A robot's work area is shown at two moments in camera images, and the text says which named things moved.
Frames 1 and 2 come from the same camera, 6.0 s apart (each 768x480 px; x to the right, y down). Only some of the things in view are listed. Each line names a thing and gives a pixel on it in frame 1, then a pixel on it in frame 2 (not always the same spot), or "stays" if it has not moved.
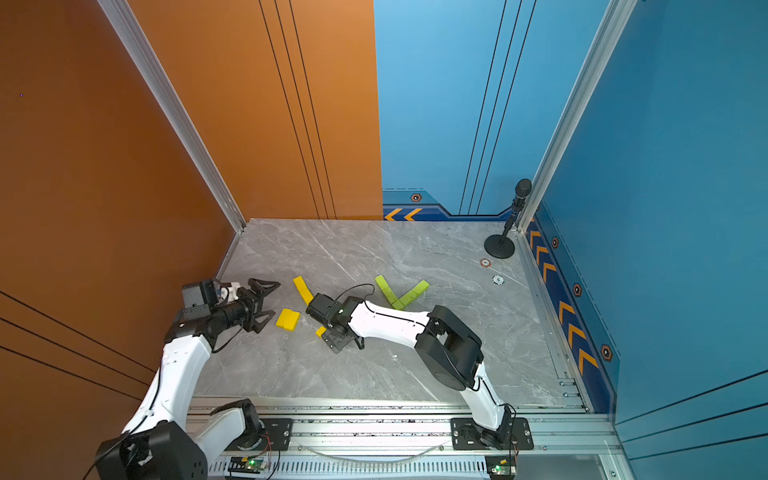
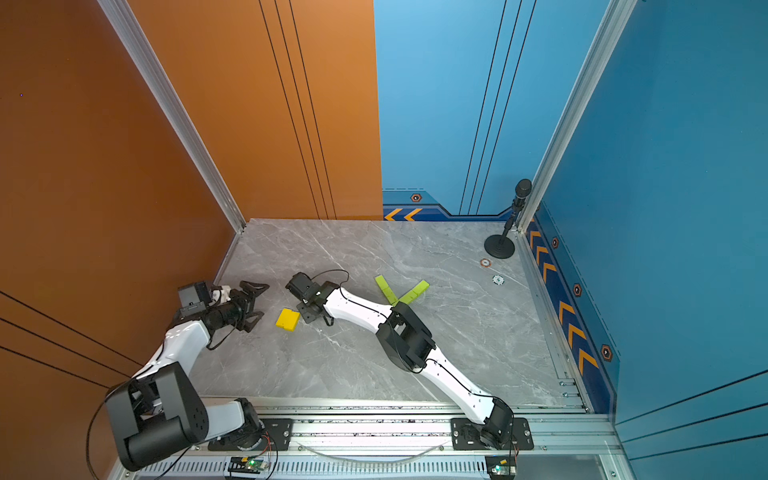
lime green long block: (384, 286) stays
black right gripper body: (335, 342) → (304, 308)
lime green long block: (421, 288) stays
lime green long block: (408, 297) stays
